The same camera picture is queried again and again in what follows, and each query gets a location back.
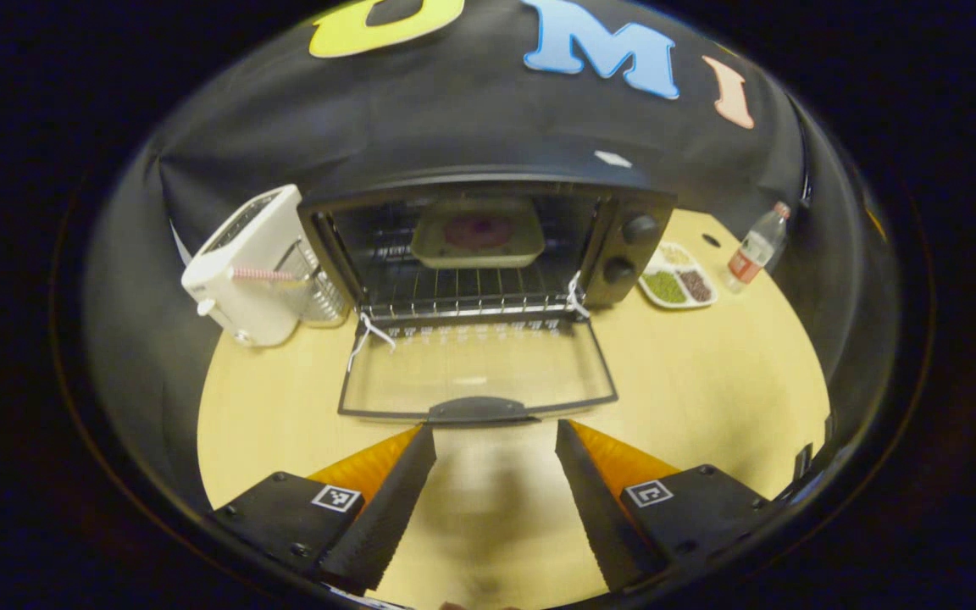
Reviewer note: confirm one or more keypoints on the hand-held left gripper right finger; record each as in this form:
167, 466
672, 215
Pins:
602, 525

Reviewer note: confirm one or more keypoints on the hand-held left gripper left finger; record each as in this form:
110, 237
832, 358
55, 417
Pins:
382, 525

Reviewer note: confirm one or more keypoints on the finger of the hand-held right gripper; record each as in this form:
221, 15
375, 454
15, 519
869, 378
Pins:
805, 462

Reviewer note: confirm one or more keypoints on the black electric oven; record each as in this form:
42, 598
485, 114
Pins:
607, 254

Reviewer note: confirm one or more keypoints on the pale green square plate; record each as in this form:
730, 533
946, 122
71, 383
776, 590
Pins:
475, 258

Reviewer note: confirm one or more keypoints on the pink round food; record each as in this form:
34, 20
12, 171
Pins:
479, 231

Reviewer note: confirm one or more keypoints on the clear plastic bottle red label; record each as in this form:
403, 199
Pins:
751, 254

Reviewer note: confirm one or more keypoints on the white divided bean plate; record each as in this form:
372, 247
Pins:
679, 271

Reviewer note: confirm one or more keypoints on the small black round table grommet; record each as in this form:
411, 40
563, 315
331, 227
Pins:
711, 240

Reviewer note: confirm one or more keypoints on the white toaster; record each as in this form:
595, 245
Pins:
242, 305

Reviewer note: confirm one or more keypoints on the pink striped stick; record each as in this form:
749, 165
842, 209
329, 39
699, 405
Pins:
259, 274

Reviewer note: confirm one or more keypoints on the black backdrop cloth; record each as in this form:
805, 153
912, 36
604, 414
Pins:
454, 119

